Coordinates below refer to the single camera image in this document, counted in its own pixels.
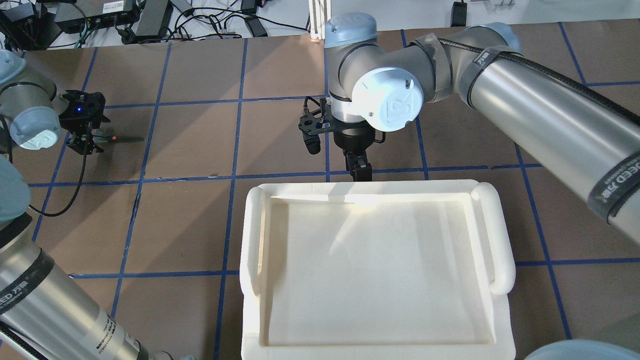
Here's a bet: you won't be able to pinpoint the orange grey handled scissors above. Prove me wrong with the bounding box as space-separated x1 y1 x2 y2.
93 134 144 144

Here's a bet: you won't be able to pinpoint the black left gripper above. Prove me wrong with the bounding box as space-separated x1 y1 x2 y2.
59 89 111 155

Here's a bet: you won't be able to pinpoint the black power adapter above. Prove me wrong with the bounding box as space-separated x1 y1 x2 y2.
134 0 173 43

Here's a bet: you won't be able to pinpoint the white plastic tray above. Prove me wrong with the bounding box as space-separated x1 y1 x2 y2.
239 179 516 360

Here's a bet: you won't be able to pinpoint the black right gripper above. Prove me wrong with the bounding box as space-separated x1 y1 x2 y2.
333 121 376 182

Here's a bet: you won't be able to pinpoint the white aluminium frame post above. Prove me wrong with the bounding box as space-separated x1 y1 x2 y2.
308 0 332 43

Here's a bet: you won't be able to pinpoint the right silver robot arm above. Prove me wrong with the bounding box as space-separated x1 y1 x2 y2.
324 13 640 241

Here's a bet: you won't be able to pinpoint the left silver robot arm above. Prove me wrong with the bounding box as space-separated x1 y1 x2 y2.
0 50 171 360

